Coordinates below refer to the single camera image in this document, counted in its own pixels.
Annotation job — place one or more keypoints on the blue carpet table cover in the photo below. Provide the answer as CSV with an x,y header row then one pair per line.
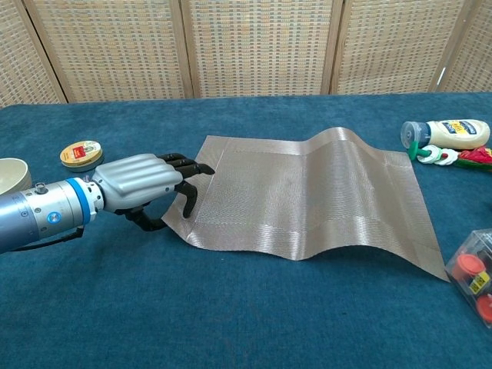
x,y
192,315

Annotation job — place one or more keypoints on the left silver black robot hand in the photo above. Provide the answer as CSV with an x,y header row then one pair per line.
x,y
134,180

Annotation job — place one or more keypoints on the gray woven placemat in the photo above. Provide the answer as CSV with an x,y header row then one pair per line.
x,y
288,192

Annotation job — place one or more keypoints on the round yellow tin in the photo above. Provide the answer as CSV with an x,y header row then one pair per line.
x,y
81,151

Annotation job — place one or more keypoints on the clear box of red caps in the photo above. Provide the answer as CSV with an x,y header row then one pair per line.
x,y
467,269

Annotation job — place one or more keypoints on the mayonnaise squeeze bottle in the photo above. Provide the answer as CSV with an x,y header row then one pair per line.
x,y
449,134

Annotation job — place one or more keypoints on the woven wood folding screen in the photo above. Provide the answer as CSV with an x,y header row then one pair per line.
x,y
261,46

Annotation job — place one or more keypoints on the white bowl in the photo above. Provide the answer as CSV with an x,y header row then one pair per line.
x,y
13,175

